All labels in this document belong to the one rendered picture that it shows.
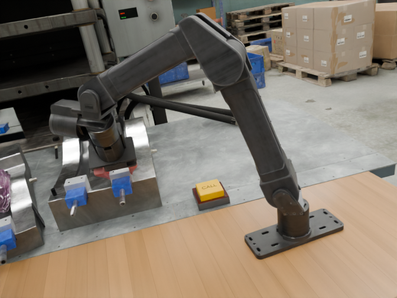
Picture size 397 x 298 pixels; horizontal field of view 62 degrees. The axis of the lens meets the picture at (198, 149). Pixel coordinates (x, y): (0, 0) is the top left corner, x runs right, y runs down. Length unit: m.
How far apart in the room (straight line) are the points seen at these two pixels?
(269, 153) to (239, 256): 0.22
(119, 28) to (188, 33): 1.08
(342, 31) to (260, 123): 3.94
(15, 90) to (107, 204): 0.91
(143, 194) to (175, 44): 0.42
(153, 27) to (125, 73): 1.01
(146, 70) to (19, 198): 0.55
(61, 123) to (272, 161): 0.41
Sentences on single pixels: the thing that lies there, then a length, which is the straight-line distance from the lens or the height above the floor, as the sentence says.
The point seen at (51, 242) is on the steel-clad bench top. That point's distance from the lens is 0.88.
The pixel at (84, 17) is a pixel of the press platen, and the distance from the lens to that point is 1.45.
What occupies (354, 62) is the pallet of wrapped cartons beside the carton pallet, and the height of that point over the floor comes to 0.23.
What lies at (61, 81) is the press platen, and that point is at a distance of 1.59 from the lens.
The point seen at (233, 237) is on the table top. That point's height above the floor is 0.80.
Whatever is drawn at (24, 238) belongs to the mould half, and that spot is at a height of 0.84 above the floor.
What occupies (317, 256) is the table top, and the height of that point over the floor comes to 0.80.
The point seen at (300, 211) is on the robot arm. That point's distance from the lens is 0.65.
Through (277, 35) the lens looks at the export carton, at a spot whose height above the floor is 0.46.
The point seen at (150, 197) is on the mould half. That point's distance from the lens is 0.85.
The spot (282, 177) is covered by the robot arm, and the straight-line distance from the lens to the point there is 0.62.
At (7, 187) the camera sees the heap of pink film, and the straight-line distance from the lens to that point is 1.00.
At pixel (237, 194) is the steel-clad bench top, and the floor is 0.80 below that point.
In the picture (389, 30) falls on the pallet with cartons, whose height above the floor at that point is 0.51.
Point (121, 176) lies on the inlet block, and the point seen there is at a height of 0.91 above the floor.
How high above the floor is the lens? 1.27
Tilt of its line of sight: 25 degrees down
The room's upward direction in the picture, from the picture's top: 9 degrees counter-clockwise
